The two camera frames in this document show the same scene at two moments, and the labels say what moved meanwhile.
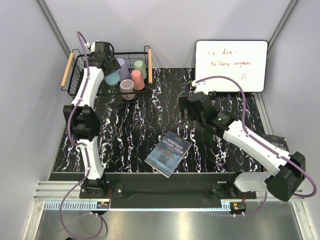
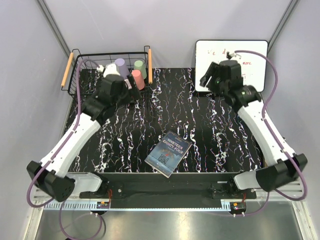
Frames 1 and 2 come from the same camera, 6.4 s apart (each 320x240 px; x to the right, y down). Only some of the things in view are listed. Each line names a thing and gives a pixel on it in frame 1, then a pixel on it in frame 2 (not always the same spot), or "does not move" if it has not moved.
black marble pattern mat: [130, 130] does not move
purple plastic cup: [124, 72] does not move
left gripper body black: [113, 65] → [122, 97]
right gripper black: [183, 104] → [210, 72]
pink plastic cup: [138, 79] does not move
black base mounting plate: [134, 185] does not move
